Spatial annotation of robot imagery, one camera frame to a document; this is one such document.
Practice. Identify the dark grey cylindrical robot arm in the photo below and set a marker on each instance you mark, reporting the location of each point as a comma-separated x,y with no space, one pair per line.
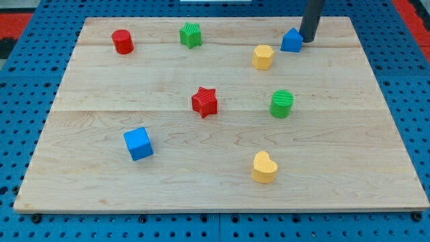
310,19

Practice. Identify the red star block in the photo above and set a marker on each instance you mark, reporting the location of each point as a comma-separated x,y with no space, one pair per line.
204,102

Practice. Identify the green star block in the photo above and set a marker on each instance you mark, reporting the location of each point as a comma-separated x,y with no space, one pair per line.
191,35

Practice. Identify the light wooden board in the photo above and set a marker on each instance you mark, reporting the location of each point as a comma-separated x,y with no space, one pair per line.
338,151

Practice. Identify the yellow heart block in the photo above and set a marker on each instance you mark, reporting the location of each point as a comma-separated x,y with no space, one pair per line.
264,169

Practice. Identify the green cylinder block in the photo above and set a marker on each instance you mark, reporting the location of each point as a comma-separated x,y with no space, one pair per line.
281,103

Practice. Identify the yellow hexagon block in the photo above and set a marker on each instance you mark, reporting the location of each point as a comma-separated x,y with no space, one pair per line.
263,57

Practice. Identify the blue cube block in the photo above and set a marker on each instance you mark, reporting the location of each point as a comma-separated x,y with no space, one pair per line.
138,143

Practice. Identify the blue house-shaped block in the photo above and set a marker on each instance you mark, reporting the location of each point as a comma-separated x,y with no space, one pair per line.
291,41

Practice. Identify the red cylinder block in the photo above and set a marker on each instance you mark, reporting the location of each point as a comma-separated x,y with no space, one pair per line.
122,41

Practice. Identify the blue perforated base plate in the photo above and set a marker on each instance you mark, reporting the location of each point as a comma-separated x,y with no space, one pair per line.
395,45

